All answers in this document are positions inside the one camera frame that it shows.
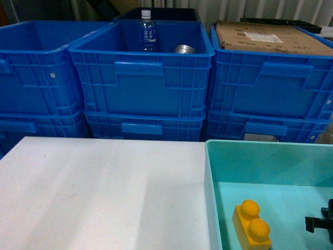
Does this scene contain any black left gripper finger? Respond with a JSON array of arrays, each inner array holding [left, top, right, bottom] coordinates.
[[305, 217, 332, 233]]

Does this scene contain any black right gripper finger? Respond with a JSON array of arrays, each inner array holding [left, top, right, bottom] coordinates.
[[321, 198, 333, 218]]

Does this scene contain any yellow toy block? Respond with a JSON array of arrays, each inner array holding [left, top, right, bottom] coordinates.
[[232, 199, 272, 250]]

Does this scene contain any brown cardboard box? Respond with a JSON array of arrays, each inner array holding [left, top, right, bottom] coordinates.
[[215, 21, 332, 56]]

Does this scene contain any teal plastic bin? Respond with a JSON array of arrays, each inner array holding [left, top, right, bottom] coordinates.
[[204, 140, 332, 249]]

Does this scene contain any lower right blue crate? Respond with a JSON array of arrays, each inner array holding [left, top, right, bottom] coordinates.
[[203, 110, 331, 143]]

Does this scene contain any upper right blue crate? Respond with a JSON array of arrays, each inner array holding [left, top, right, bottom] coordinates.
[[207, 24, 332, 120]]

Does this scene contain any lower middle blue crate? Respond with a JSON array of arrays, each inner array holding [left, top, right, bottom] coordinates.
[[84, 110, 205, 142]]

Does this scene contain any black tray in background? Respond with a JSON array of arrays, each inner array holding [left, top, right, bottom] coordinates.
[[240, 18, 322, 34]]

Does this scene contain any silver metal can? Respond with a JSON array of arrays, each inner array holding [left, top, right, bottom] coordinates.
[[174, 44, 197, 54]]

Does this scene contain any upper middle blue crate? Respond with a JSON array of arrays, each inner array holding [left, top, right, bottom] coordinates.
[[69, 20, 214, 118]]

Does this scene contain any dark blue rear crate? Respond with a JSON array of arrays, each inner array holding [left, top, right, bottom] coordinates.
[[113, 7, 201, 23]]

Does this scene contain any clear water bottle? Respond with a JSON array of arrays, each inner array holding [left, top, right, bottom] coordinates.
[[138, 9, 157, 52]]

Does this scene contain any upper left blue crate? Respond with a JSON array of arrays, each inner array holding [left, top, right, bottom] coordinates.
[[1, 21, 108, 116]]

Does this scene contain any lower left blue crate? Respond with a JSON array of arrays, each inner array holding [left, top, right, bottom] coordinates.
[[1, 110, 91, 157]]

